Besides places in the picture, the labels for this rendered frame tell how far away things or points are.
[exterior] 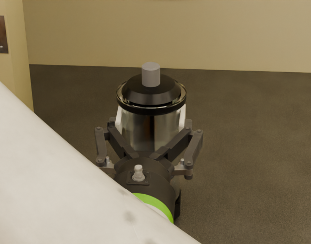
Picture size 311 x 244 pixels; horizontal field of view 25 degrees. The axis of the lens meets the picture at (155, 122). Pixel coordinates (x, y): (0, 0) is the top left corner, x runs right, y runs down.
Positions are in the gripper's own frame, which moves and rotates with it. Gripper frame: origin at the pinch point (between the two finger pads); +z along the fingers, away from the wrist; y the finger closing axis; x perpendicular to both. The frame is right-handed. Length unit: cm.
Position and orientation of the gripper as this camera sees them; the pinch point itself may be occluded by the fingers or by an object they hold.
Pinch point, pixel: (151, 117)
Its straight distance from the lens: 110.8
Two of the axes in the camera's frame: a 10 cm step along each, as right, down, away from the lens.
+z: 0.7, -5.1, 8.6
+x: 0.0, 8.6, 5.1
